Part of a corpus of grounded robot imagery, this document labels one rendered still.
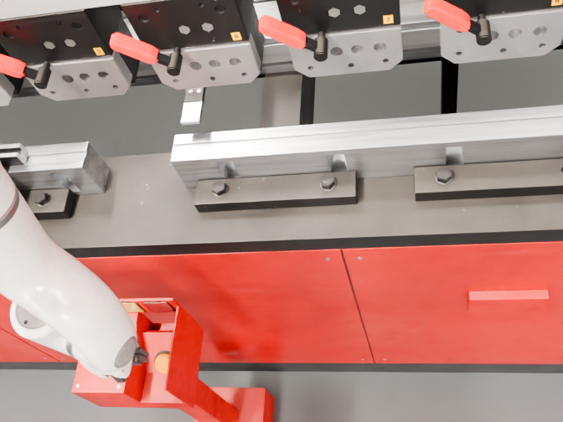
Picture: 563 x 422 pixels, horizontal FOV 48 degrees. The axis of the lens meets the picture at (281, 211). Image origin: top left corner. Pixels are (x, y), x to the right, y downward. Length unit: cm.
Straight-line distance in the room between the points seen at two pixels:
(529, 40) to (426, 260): 47
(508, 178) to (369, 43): 38
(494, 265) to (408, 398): 77
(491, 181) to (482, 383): 91
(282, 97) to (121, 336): 64
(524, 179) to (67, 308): 74
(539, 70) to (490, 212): 140
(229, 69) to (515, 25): 38
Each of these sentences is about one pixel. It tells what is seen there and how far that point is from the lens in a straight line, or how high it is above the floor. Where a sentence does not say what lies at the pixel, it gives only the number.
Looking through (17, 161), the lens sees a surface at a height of 98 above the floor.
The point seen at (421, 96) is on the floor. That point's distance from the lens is 239.
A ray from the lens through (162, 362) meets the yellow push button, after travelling 127.
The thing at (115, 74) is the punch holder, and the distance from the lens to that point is 97.
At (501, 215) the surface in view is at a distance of 112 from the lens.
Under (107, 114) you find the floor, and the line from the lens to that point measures 271.
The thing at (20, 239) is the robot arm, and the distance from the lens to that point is 76.
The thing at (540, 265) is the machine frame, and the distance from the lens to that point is 125.
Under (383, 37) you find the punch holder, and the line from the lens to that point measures 87.
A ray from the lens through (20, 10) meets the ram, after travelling 94.
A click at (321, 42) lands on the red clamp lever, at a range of 84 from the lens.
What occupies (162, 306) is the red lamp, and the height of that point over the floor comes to 81.
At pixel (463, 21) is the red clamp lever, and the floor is 129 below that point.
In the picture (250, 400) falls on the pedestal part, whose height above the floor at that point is 12.
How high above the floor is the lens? 186
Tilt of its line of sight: 58 degrees down
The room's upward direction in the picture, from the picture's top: 23 degrees counter-clockwise
